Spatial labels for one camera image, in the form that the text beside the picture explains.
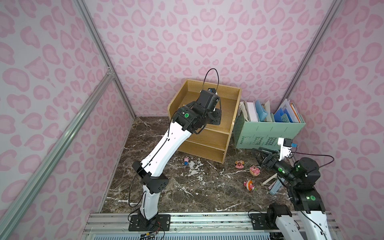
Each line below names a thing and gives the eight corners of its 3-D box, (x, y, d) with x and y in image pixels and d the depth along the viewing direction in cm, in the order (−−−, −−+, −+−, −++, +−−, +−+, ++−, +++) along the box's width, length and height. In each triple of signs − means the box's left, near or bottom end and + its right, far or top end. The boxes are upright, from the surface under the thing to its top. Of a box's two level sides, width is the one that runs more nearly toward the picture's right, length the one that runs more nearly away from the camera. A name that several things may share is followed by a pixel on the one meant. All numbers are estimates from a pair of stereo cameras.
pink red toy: (244, 191, 85) (246, 188, 82) (242, 181, 88) (244, 179, 85) (253, 191, 85) (255, 188, 82) (251, 181, 88) (252, 179, 85)
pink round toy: (251, 176, 90) (252, 173, 88) (249, 167, 94) (250, 165, 91) (259, 176, 90) (261, 173, 88) (257, 167, 94) (258, 165, 91)
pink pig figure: (235, 168, 93) (236, 166, 91) (234, 162, 96) (235, 159, 94) (243, 168, 93) (245, 166, 91) (242, 162, 96) (243, 159, 93)
